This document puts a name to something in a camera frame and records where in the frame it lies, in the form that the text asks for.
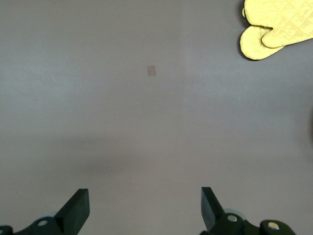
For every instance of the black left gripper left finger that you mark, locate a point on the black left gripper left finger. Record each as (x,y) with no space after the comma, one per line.
(73,213)

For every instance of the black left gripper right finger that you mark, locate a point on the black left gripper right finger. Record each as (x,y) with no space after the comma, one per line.
(211,210)

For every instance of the small brown tape patch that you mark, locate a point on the small brown tape patch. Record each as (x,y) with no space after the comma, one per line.
(151,70)

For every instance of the yellow quilted oven mitt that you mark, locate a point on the yellow quilted oven mitt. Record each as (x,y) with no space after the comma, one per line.
(243,12)
(281,19)

